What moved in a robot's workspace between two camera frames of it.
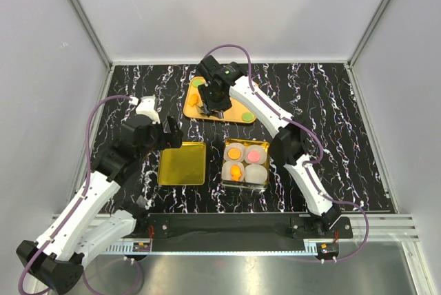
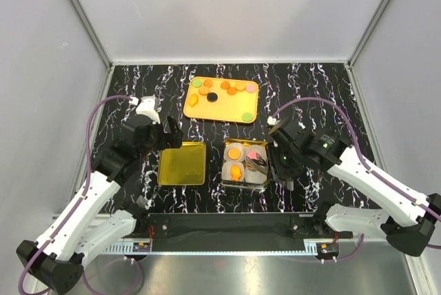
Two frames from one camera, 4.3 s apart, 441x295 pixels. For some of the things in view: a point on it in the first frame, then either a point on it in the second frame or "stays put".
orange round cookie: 233,153 stays put
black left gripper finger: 173,140 stays put
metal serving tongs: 218,113 → 259,164
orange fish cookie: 236,172 stays put
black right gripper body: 213,101 → 284,163
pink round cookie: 253,156 stays put
